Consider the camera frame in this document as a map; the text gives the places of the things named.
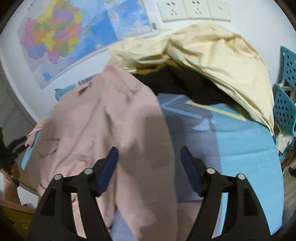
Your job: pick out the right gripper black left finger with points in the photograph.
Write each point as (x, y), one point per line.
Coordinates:
(68, 209)

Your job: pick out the pink zip jacket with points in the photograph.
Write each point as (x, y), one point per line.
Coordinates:
(114, 109)

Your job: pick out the person's left forearm peach sleeve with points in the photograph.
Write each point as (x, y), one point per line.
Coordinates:
(10, 189)

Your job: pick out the teal patterned bed sheet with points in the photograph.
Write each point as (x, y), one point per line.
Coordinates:
(225, 138)

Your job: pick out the blue perforated plastic basket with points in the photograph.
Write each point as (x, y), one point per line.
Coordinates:
(284, 101)

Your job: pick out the cream yellow garment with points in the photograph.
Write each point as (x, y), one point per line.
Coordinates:
(222, 56)

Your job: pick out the mustard yellow garment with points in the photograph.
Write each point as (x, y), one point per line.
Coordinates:
(154, 67)

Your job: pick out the colourful wall map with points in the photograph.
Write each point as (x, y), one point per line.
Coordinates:
(56, 34)

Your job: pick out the white wall socket panel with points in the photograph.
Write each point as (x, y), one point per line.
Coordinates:
(194, 10)

